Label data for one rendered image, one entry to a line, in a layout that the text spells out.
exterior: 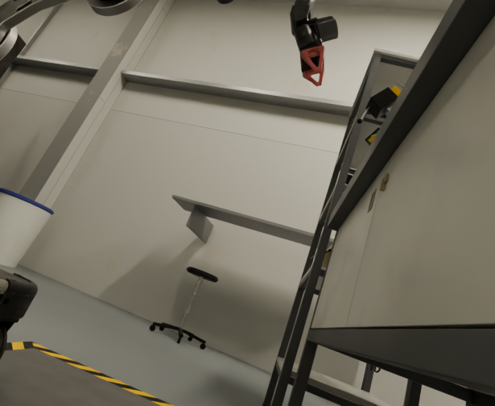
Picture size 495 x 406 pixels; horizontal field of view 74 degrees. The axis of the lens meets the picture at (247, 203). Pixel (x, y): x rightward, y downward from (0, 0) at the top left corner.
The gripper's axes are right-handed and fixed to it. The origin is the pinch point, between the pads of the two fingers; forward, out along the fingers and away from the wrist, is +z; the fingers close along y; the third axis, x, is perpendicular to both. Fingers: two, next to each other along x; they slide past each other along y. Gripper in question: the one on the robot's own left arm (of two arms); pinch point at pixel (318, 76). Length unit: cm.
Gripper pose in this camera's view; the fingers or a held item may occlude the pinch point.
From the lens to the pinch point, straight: 105.1
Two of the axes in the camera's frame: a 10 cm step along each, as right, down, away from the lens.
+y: 2.0, 4.0, 8.9
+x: -9.7, 2.3, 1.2
